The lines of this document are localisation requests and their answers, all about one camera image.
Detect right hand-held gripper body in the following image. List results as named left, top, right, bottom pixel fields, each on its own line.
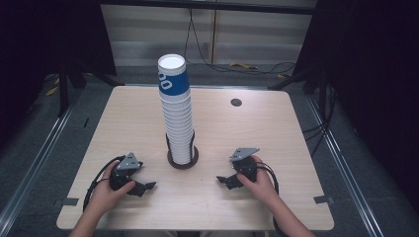
left=229, top=147, right=261, bottom=184

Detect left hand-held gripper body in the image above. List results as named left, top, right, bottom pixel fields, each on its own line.
left=109, top=151, right=145, bottom=192

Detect black cup holder round base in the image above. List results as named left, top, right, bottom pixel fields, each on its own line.
left=165, top=130, right=200, bottom=171

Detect tall stack of paper cups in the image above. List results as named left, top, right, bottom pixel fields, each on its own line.
left=157, top=53, right=196, bottom=166

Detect person's right hand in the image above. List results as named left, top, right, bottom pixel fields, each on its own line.
left=236, top=154, right=281, bottom=207

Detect person's left hand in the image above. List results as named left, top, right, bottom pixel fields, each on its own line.
left=93, top=161, right=137, bottom=213

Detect grey tape strip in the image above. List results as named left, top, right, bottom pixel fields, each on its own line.
left=59, top=197, right=80, bottom=207
left=312, top=195, right=335, bottom=205

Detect black metal stand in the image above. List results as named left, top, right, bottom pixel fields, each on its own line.
left=267, top=63, right=332, bottom=112
left=56, top=56, right=126, bottom=119

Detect dark curtain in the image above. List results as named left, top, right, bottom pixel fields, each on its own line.
left=292, top=0, right=419, bottom=206
left=0, top=0, right=117, bottom=152

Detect black overhead beam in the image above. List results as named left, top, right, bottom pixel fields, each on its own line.
left=99, top=0, right=318, bottom=16

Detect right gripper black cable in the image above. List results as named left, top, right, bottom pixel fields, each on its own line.
left=256, top=162, right=289, bottom=237

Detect black floor cables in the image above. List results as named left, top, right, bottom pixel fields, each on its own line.
left=301, top=83, right=338, bottom=157

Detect metal floor rail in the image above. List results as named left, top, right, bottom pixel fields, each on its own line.
left=0, top=104, right=76, bottom=230
left=306, top=94, right=385, bottom=237

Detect black hanging wall cable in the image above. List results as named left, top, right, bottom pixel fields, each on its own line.
left=183, top=8, right=297, bottom=75

